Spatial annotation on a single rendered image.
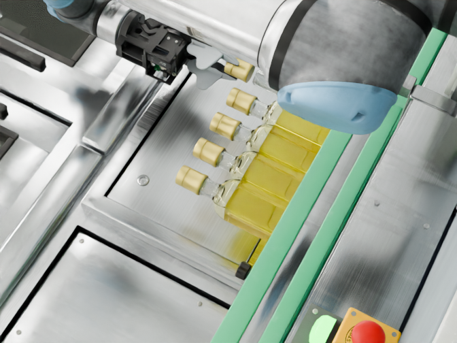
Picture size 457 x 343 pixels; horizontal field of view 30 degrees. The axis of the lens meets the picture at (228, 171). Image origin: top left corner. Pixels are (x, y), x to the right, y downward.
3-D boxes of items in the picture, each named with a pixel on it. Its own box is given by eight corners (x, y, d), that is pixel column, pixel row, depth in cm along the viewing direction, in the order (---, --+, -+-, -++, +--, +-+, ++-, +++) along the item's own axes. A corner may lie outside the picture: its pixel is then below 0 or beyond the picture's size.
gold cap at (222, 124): (241, 129, 145) (218, 118, 146) (242, 118, 142) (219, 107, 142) (231, 145, 143) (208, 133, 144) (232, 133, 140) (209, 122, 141)
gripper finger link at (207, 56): (226, 84, 144) (179, 67, 147) (242, 60, 147) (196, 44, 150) (224, 72, 142) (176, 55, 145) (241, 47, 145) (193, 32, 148)
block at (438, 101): (443, 131, 137) (403, 112, 138) (460, 98, 129) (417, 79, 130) (435, 148, 136) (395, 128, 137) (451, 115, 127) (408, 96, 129)
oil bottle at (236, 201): (341, 245, 137) (224, 186, 141) (347, 230, 132) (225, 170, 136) (326, 273, 134) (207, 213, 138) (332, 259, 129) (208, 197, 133)
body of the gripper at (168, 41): (173, 88, 150) (115, 61, 153) (197, 55, 154) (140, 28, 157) (173, 62, 144) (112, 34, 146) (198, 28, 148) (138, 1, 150)
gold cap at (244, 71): (254, 72, 150) (232, 62, 151) (256, 60, 147) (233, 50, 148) (245, 86, 149) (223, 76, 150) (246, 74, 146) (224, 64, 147)
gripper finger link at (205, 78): (222, 106, 150) (177, 80, 151) (237, 82, 153) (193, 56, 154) (225, 97, 148) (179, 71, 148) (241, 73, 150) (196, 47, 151)
